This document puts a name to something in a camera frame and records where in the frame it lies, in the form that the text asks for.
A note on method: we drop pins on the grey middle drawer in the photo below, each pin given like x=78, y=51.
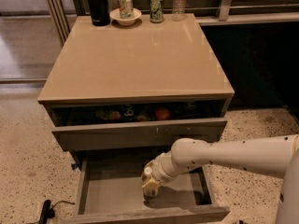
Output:
x=109, y=192

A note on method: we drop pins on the green can in bowl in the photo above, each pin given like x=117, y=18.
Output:
x=126, y=7

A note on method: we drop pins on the metal window frame post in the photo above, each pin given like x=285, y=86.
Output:
x=56, y=9

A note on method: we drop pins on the clear plastic water bottle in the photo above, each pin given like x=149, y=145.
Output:
x=178, y=10

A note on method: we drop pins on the grey drawer cabinet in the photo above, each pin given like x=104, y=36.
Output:
x=168, y=64

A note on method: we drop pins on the metal rail bracket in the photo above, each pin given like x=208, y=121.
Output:
x=224, y=10

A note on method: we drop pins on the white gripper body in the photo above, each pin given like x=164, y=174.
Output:
x=158, y=172

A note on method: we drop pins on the green soda can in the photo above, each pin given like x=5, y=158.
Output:
x=156, y=11

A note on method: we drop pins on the white ceramic bowl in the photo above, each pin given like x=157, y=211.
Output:
x=115, y=15

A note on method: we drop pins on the grey drawer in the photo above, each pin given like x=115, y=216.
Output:
x=137, y=134
x=109, y=192

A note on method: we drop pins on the grey top drawer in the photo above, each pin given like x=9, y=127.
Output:
x=137, y=134

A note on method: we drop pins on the orange fruit in drawer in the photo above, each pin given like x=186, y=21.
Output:
x=162, y=113

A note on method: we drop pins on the grey ledge shelf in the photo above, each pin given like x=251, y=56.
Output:
x=250, y=19

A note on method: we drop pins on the black insulated flask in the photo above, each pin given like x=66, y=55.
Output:
x=99, y=12

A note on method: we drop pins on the dark snack bag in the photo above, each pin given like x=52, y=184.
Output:
x=124, y=113

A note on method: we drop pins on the black power strip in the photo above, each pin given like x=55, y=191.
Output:
x=45, y=212

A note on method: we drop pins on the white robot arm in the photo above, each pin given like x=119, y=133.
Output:
x=274, y=156

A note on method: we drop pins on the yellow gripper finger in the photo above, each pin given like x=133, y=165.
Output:
x=150, y=164
x=150, y=186

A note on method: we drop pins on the blue plastic water bottle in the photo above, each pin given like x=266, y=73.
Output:
x=147, y=171

